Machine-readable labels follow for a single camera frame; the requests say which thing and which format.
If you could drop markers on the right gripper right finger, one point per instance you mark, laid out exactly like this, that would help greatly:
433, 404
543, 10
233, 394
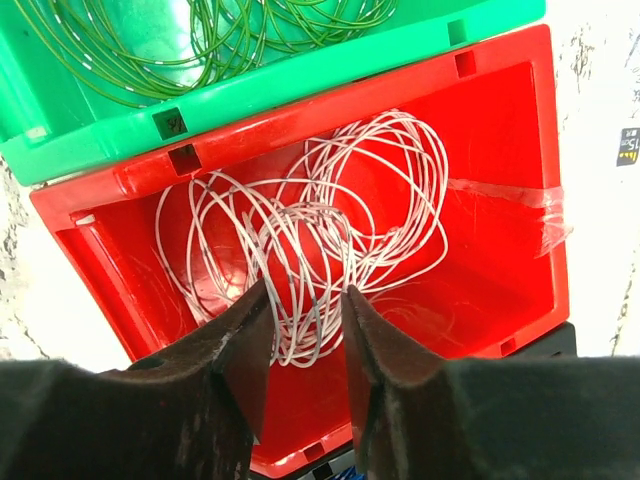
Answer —
417, 415

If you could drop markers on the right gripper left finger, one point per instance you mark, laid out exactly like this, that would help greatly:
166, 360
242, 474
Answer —
192, 410

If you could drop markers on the black plastic bin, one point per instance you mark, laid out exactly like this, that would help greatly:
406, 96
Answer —
340, 463

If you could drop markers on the red plastic bin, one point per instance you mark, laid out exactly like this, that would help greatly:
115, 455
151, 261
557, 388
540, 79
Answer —
503, 283

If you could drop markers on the green plastic bin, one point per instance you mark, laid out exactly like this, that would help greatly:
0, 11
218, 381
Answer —
85, 84

